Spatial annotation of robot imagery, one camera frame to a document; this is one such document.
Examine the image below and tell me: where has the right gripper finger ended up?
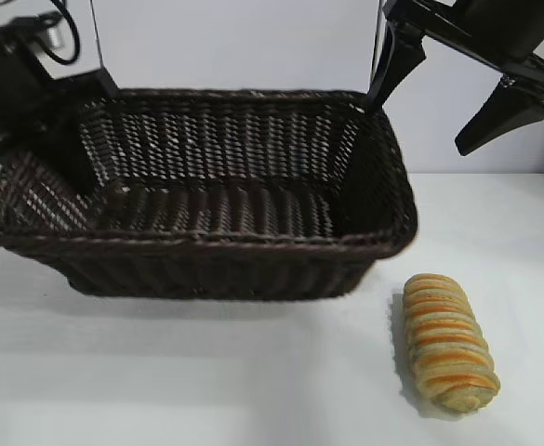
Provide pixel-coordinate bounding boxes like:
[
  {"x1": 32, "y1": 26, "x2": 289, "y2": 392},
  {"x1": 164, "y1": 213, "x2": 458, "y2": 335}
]
[
  {"x1": 367, "y1": 22, "x2": 428, "y2": 114},
  {"x1": 454, "y1": 76, "x2": 544, "y2": 157}
]

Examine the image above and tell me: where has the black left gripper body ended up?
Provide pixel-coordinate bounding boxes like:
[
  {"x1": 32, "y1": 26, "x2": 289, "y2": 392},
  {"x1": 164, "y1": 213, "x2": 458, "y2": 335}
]
[{"x1": 0, "y1": 8, "x2": 68, "y2": 146}]

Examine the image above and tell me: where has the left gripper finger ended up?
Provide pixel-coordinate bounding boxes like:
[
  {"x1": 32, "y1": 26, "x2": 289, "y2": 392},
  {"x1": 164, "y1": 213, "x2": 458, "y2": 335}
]
[
  {"x1": 29, "y1": 106, "x2": 99, "y2": 196},
  {"x1": 52, "y1": 69, "x2": 117, "y2": 106}
]

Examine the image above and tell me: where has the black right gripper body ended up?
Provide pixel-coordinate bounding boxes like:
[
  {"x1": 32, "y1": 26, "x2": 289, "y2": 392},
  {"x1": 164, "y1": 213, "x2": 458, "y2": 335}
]
[{"x1": 385, "y1": 0, "x2": 544, "y2": 107}]

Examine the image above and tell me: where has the dark brown wicker basket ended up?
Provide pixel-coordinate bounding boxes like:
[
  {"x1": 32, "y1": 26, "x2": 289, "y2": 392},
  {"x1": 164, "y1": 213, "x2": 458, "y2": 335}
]
[{"x1": 0, "y1": 87, "x2": 419, "y2": 303}]

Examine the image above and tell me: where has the long striped bread roll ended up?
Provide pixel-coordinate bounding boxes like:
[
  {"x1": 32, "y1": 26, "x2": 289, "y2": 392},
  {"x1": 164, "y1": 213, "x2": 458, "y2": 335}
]
[{"x1": 401, "y1": 272, "x2": 502, "y2": 413}]

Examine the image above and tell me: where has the thin black cable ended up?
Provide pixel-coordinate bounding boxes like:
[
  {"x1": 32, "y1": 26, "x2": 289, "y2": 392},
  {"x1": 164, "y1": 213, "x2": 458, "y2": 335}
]
[{"x1": 42, "y1": 0, "x2": 80, "y2": 64}]

